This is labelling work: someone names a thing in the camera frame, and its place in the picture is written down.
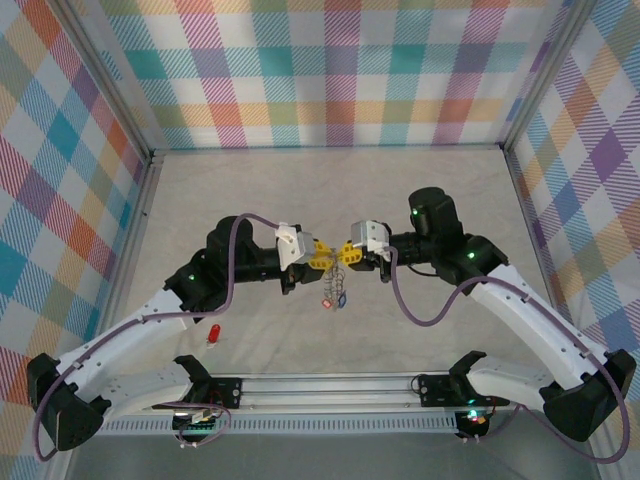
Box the silver chain keyring bundle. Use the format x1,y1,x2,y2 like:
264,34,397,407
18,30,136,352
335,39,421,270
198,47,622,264
319,262,351,314

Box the grey metal base panel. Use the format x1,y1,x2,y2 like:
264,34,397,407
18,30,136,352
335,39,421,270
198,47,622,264
64,432,601,480

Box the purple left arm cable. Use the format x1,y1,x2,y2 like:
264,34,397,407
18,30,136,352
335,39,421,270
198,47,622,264
32,212,289,462

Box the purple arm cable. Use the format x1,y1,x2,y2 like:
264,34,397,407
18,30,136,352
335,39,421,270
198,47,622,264
388,248,630,465
32,212,289,462

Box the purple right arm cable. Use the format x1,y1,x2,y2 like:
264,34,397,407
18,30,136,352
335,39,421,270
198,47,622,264
388,248,630,465

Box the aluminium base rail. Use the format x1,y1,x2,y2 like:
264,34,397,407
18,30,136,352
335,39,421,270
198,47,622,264
127,374,551,416

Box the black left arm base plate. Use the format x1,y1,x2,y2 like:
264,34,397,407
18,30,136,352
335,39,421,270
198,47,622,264
151,378,245,410

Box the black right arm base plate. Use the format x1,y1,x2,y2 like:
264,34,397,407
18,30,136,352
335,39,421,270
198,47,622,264
418,373,511,407

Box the perforated metal cable tray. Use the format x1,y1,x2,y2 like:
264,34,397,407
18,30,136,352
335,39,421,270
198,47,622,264
94,417,464,436

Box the aluminium frame post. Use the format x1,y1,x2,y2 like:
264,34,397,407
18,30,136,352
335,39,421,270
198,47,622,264
58,0,157,157
499,0,594,151

